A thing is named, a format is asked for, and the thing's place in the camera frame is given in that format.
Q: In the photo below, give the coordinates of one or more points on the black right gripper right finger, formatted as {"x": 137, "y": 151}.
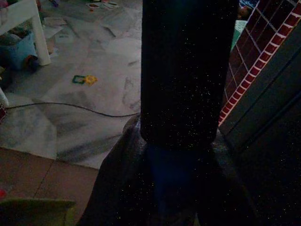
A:
{"x": 231, "y": 188}

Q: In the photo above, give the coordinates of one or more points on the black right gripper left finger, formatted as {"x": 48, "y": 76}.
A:
{"x": 117, "y": 179}

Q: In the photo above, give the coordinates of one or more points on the dark green wooden panel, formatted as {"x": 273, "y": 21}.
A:
{"x": 270, "y": 106}

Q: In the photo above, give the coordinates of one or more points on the yellow-green flat object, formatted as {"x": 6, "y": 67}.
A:
{"x": 30, "y": 213}

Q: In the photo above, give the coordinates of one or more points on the yellow square toy tile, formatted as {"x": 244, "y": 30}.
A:
{"x": 91, "y": 80}

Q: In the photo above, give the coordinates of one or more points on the green square toy tile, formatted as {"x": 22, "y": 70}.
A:
{"x": 75, "y": 79}

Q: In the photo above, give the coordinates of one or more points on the grey white marbled rug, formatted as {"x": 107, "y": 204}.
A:
{"x": 94, "y": 58}

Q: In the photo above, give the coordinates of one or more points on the dark red tiled hearth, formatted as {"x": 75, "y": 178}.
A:
{"x": 249, "y": 47}

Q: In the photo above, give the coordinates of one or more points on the teal green mat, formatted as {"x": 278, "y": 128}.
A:
{"x": 238, "y": 33}

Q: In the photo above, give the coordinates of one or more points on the white table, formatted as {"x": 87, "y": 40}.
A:
{"x": 40, "y": 35}

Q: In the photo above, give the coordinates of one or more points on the white printed paper sheets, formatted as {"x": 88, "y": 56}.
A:
{"x": 103, "y": 4}

